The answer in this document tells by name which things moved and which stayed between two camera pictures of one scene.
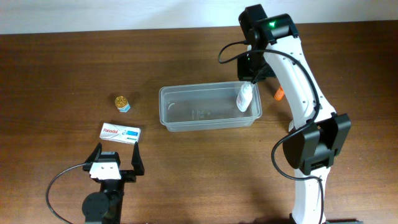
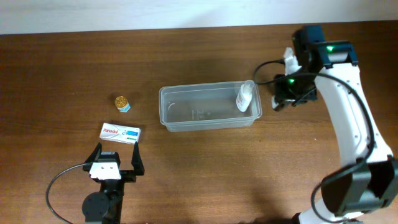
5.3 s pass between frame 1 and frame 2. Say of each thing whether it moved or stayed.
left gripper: stayed
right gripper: moved
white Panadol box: stayed
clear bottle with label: stayed
